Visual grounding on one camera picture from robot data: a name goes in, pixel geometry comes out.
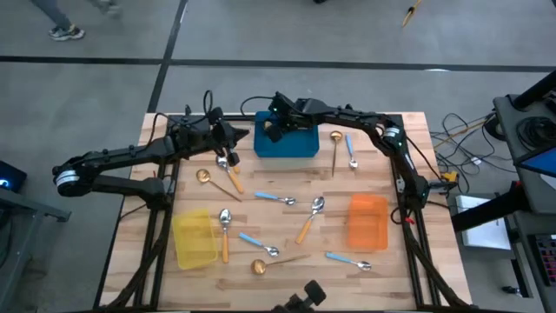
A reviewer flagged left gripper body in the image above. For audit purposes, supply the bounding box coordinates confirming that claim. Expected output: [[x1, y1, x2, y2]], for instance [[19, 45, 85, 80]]
[[207, 107, 242, 169]]

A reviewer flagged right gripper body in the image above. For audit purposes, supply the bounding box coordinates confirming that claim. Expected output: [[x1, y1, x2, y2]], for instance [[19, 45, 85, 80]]
[[265, 90, 305, 144]]

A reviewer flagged blue-handled silver spoon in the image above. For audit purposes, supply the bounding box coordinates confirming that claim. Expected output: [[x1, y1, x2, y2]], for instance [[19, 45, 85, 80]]
[[325, 251, 373, 272], [238, 232, 281, 258], [345, 133, 360, 170], [254, 191, 298, 206]]

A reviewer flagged blue plastic bin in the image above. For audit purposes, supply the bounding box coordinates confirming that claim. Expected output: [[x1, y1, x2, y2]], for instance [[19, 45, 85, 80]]
[[253, 110, 321, 159]]

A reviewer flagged yellow plastic bin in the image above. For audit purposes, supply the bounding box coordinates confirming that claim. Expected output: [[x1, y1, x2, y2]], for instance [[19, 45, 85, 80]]
[[171, 207, 219, 271]]

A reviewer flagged orange plastic bin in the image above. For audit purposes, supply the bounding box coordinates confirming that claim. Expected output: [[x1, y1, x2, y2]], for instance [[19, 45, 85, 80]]
[[347, 193, 389, 252]]

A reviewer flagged black rounded device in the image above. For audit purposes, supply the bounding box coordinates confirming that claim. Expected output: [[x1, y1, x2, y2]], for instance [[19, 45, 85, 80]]
[[271, 279, 328, 313]]

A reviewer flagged person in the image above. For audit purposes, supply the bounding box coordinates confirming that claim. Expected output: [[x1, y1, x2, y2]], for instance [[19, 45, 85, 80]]
[[29, 0, 123, 43]]

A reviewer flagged black device with blue light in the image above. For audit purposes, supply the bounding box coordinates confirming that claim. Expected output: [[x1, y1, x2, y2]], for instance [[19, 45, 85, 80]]
[[0, 159, 28, 195]]

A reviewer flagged grey equipment cart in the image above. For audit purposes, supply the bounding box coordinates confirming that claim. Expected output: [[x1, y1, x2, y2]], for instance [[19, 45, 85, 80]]
[[493, 93, 556, 313]]

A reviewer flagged grey side table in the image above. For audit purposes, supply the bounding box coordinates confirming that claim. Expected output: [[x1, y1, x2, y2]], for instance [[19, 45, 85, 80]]
[[0, 186, 72, 312]]

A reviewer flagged white box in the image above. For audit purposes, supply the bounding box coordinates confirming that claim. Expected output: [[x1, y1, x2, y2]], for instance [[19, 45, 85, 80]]
[[454, 194, 513, 251]]

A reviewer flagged black pole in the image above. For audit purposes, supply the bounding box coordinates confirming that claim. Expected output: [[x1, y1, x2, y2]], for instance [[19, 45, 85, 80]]
[[512, 71, 556, 110]]

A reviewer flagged blue laptop screen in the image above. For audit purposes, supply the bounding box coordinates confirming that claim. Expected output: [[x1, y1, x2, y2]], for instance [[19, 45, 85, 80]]
[[519, 146, 556, 179]]

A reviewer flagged black keypad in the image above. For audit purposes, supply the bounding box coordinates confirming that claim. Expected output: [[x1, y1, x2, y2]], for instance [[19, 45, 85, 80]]
[[534, 233, 556, 287]]

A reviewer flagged black table frame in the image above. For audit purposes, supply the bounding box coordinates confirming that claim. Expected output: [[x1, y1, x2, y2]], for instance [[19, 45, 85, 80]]
[[93, 103, 470, 313]]

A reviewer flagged yellow cable with black plug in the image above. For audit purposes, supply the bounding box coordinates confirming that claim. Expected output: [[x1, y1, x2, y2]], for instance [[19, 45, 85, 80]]
[[401, 0, 425, 29]]

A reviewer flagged coiled black cable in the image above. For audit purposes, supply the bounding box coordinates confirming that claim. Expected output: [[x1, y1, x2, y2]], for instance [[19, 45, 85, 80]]
[[515, 116, 556, 151]]

